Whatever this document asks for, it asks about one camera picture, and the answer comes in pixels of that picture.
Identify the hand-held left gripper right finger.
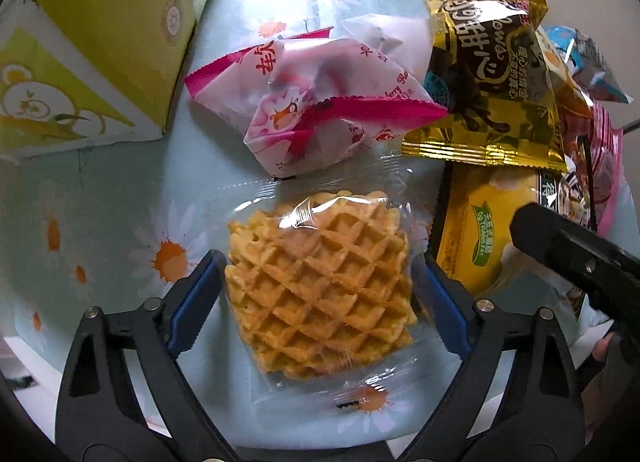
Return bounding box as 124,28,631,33
415,252,586,462

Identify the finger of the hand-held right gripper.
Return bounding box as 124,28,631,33
509,202,640,293
585,289,640,343

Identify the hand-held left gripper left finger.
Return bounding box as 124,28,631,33
55,249,228,462

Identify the yellow snack packet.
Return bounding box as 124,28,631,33
432,162,601,323

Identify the waffle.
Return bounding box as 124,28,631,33
220,154,451,405

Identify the blue and white snack packet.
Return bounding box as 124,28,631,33
542,24,633,105

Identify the pink and white snack packet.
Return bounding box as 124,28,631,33
184,12,449,179

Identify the yellow-green cardboard box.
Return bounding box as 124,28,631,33
0,0,232,160

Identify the pink printed snack packet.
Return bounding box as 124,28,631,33
557,102,626,238

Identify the daisy print bed sheet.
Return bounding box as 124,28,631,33
0,0,626,443

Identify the orange snack packet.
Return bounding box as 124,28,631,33
537,27,593,118

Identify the gold and brown snack packet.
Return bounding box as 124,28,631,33
401,0,568,173

